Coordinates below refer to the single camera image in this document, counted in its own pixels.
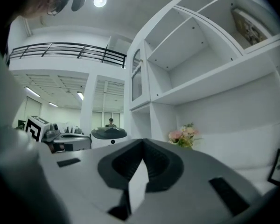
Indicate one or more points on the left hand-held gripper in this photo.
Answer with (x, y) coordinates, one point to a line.
(35, 130)

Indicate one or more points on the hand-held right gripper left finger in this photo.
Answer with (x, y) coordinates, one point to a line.
(121, 164)

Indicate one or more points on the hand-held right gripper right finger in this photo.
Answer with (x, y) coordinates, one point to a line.
(163, 167)

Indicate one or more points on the white glass-panel cabinet door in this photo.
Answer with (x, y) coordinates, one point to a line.
(145, 83)

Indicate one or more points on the white open-shelf cabinet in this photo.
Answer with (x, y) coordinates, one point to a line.
(200, 78)

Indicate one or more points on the white rounded machine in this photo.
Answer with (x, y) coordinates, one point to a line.
(108, 137)

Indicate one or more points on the fluorescent tube light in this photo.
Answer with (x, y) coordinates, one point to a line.
(80, 95)
(32, 91)
(53, 104)

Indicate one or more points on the pink flower bouquet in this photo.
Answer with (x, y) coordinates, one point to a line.
(183, 135)

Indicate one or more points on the black balcony railing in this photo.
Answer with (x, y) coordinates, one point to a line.
(60, 46)

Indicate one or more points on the person's eyeglasses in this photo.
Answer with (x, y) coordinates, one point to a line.
(53, 9)

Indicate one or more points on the round ceiling lamp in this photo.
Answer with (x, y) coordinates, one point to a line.
(100, 1)

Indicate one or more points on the unframed canvas painting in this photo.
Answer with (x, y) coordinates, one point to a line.
(249, 28)

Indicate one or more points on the black picture frame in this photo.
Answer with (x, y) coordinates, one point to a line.
(271, 169)

